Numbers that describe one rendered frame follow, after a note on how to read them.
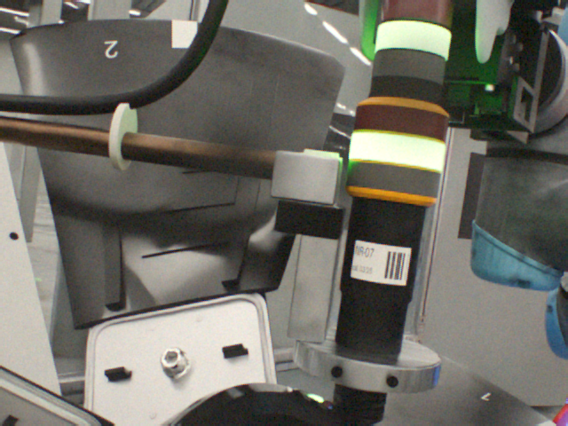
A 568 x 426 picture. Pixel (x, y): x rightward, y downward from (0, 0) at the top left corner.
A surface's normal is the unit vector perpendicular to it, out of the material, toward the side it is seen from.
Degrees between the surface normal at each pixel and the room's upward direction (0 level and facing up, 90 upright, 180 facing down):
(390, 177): 90
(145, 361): 53
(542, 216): 85
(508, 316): 90
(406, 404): 8
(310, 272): 90
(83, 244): 59
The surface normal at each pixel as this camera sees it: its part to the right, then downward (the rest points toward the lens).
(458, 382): 0.22, -0.93
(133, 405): -0.16, -0.58
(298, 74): 0.22, -0.69
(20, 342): 0.65, -0.53
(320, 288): -0.14, 0.04
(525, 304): 0.42, 0.11
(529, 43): -0.54, -0.04
